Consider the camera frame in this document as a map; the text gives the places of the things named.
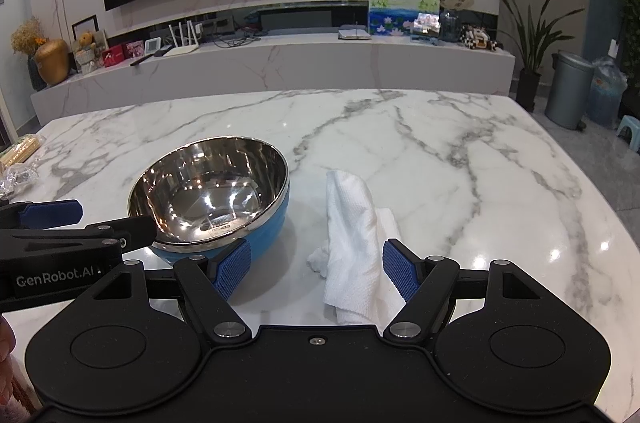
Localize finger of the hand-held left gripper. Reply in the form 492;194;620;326
85;215;157;251
0;199;83;230

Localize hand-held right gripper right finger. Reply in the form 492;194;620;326
382;239;551;344

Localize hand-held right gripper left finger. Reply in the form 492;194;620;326
90;239;252;344

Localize white paper towel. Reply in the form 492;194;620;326
306;170;403;326

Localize blue stainless steel bowl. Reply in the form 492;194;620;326
127;136;291;266

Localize clear plastic bag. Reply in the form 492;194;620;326
0;163;41;199

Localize bamboo stick pack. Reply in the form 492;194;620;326
0;134;43;166

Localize dark teal vase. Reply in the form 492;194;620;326
27;56;47;91

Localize gold vase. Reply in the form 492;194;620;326
34;38;70;85

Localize red box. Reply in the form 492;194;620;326
102;44;126;68

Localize brown teddy bear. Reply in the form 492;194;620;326
75;32;98;71

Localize dried yellow flowers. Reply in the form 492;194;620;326
11;17;47;54

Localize white router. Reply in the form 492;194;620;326
159;23;201;56

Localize white marble television cabinet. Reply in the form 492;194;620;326
30;0;516;124

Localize potted plant in black pot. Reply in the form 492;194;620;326
492;0;586;113

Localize grey trash bin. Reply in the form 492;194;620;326
544;50;596;131

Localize black and white toy car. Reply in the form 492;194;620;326
460;24;501;51

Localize small framed photo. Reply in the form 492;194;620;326
411;12;441;44

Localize blue glass jar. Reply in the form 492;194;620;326
439;9;463;43

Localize lotus pond painting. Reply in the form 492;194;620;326
368;0;441;38

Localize small blue stool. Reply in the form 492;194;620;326
615;116;640;154

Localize plastic-wrapped water jug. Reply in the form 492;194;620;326
587;56;628;127

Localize black picture frame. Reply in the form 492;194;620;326
71;15;98;49

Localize black cables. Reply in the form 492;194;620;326
215;26;266;49

